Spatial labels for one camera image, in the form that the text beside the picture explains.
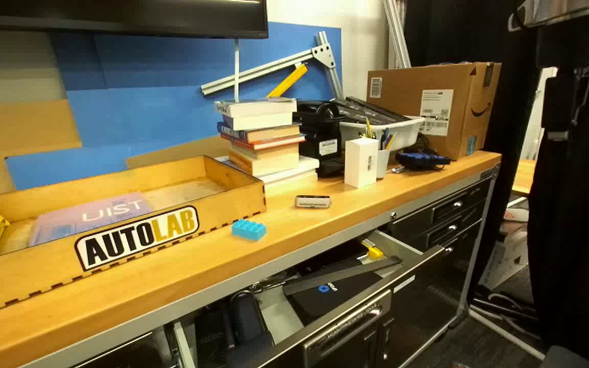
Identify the beige hardcover book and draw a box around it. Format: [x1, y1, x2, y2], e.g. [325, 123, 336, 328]
[224, 140, 303, 177]

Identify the black curtain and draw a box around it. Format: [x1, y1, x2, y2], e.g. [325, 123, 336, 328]
[525, 0, 589, 368]

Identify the wooden laser-cut tray box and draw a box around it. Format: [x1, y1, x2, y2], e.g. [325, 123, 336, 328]
[0, 152, 268, 322]

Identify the AUTOLAB sticker label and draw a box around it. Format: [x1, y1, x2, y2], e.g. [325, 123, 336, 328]
[73, 205, 201, 273]

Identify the yellow bar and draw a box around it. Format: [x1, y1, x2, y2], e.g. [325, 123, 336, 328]
[265, 64, 310, 100]

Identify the white rectangular box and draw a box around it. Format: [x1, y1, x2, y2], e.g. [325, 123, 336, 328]
[344, 134, 380, 190]

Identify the blue foam board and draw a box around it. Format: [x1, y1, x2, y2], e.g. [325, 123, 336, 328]
[4, 21, 344, 192]

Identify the white plastic bin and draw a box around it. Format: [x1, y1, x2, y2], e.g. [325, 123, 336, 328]
[335, 98, 424, 152]

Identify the brown cardboard shipping box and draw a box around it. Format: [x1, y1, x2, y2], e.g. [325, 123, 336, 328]
[365, 60, 502, 162]

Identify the purple UIST booklet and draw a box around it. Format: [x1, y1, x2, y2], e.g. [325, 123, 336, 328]
[29, 192, 154, 247]

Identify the black drawer cabinet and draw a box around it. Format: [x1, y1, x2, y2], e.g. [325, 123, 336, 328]
[381, 177, 498, 343]

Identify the black and blue gadget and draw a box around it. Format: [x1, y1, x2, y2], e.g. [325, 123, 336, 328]
[394, 146, 454, 171]

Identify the blue toy brick block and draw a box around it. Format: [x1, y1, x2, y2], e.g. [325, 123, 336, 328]
[230, 218, 268, 242]

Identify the small silver metal tin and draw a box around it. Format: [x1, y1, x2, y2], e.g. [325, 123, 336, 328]
[292, 192, 333, 211]

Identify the flat white book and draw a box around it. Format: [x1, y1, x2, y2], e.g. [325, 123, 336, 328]
[255, 156, 321, 187]

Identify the thick white book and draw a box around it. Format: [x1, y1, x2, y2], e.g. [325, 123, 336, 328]
[215, 96, 298, 133]

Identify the aluminium extrusion frame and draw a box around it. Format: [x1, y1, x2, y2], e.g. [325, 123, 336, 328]
[198, 31, 345, 102]

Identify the black monitor screen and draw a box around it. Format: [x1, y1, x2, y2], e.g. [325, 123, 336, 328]
[0, 0, 270, 40]

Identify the blue and red book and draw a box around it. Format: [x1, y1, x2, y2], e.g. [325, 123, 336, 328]
[215, 120, 307, 152]

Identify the leaning aluminium profile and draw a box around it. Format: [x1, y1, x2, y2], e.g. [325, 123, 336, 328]
[381, 0, 412, 70]

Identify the black device with label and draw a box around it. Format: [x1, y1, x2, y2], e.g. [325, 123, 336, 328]
[294, 100, 351, 179]

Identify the brown wooden board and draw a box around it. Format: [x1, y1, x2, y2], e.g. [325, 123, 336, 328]
[0, 98, 83, 207]

